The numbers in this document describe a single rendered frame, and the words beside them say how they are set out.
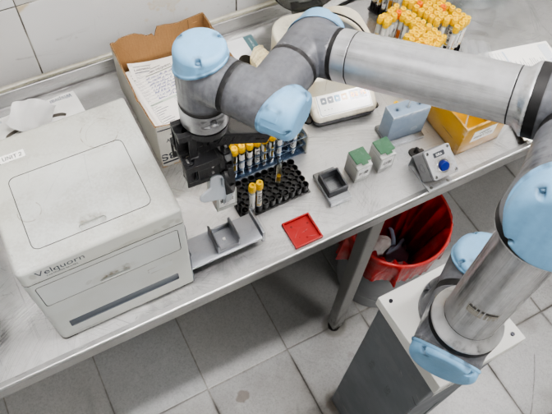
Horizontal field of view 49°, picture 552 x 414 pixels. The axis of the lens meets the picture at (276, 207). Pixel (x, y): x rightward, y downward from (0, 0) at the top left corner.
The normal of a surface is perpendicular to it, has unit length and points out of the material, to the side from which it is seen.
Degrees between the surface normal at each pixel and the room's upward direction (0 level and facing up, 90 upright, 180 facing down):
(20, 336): 0
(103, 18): 90
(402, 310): 4
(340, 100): 25
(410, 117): 90
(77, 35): 90
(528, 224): 80
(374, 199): 0
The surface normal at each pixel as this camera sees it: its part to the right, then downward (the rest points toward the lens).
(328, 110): 0.18, -0.11
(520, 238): -0.47, 0.64
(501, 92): -0.45, 0.16
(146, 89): 0.07, -0.51
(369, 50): -0.32, -0.27
